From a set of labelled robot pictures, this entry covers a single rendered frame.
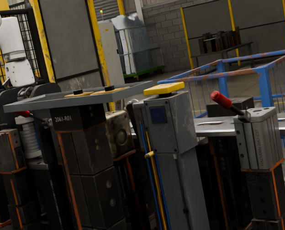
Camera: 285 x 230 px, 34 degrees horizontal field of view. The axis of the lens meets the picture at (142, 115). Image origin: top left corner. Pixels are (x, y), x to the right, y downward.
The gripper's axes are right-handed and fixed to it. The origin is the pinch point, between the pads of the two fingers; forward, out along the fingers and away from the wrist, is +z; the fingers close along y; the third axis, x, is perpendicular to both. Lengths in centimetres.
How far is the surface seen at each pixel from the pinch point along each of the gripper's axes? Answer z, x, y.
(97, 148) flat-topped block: 9, -74, -39
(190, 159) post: 12, -98, -38
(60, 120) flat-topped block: 1, -68, -43
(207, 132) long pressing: 12, -89, -14
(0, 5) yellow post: -45, 58, 42
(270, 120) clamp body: 8, -109, -21
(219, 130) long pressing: 12, -92, -14
